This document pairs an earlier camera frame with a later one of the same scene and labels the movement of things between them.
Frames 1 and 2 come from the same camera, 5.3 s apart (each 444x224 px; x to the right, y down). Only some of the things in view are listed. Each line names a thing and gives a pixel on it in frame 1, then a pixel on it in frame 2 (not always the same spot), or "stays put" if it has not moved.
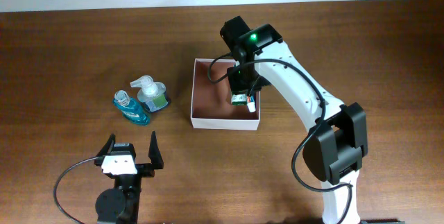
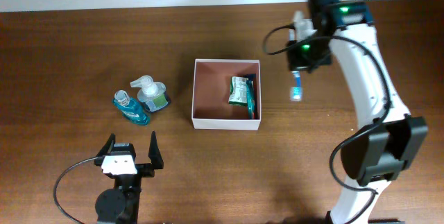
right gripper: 237,86 to 294,62
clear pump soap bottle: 152,93 stays put
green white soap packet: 238,99 stays put
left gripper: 148,170 stays put
